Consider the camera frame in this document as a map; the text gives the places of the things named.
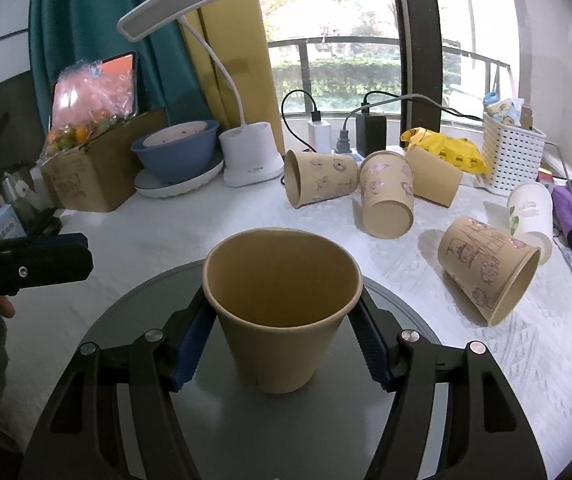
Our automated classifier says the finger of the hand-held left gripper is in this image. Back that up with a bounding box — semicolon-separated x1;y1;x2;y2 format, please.
13;195;63;237
0;232;93;302

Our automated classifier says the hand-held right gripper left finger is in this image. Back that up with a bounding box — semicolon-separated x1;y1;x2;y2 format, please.
18;285;217;480

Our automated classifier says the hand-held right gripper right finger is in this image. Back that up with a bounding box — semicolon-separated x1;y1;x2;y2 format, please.
348;295;549;480

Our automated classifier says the plain brown paper cup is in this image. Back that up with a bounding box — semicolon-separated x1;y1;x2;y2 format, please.
405;144;465;209
202;229;364;395

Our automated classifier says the brown paper cup castle print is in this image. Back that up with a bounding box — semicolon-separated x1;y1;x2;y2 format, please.
437;216;542;328

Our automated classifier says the brown paper cup pink print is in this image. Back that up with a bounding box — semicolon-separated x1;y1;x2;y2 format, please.
357;150;415;240

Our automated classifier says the brown paper cup animal print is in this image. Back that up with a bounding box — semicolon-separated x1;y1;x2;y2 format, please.
284;149;360;209

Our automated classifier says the white paper cup leaf print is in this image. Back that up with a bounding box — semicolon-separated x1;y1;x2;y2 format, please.
506;182;555;266

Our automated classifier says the white textured tablecloth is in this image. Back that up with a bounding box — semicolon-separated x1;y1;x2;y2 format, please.
13;144;572;480

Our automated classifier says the cardboard box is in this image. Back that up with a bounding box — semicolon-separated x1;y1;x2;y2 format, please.
40;108;169;213

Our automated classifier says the plastic bag of fruit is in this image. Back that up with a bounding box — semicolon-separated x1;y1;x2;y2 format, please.
41;60;137;153

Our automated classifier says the grey round tray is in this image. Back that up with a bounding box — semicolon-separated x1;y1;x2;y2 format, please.
73;258;449;480

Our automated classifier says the white round plate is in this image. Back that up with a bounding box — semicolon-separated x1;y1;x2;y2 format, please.
133;155;225;198

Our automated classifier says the blue bowl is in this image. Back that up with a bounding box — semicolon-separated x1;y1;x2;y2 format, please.
130;120;221;184

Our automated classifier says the pink bowl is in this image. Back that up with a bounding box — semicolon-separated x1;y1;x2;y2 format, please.
143;121;208;148

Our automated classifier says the black tablet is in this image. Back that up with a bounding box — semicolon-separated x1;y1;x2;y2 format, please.
100;50;140;116

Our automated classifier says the teal curtain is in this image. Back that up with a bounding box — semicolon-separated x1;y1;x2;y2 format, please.
28;0;212;133

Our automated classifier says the white desk lamp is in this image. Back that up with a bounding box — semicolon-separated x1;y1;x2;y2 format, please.
116;0;285;188

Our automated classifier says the yellow plastic bag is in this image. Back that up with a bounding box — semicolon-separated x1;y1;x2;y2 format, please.
399;127;487;176

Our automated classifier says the black charger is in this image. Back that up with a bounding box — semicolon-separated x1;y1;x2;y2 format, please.
354;112;388;158

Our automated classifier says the white charger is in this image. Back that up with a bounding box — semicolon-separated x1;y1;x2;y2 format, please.
307;119;333;153

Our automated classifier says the white perforated basket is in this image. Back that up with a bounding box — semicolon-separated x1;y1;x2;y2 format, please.
480;112;547;197

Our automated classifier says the yellow curtain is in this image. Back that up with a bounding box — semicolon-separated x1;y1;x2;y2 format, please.
158;0;285;156

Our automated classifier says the blue yellow packet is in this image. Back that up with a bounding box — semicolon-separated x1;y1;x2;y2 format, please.
483;92;525;126

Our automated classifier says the balcony railing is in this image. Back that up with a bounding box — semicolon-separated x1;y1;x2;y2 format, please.
267;36;513;113

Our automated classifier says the grey plug cable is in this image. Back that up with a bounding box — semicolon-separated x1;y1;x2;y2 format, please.
338;93;433;153

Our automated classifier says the black cable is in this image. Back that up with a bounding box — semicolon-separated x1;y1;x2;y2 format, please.
362;90;483;123
280;89;322;153

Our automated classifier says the dark window frame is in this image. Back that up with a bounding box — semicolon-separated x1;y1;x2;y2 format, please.
388;0;442;133

